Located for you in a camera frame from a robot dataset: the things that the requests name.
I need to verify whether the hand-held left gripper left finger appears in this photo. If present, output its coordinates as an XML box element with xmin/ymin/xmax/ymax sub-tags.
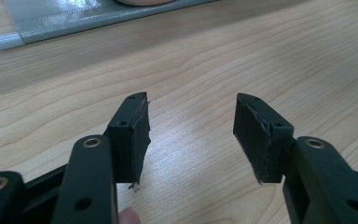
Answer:
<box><xmin>103</xmin><ymin>91</ymin><xmax>152</xmax><ymax>189</ymax></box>

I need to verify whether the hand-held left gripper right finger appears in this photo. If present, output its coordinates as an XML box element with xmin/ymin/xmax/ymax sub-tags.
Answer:
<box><xmin>232</xmin><ymin>92</ymin><xmax>296</xmax><ymax>185</ymax></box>

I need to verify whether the metal two-tier shoe rack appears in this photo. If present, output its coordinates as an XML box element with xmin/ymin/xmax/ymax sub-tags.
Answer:
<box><xmin>0</xmin><ymin>0</ymin><xmax>218</xmax><ymax>56</ymax></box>

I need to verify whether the pink slipper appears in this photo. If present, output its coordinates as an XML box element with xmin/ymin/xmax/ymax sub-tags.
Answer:
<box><xmin>116</xmin><ymin>0</ymin><xmax>176</xmax><ymax>7</ymax></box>

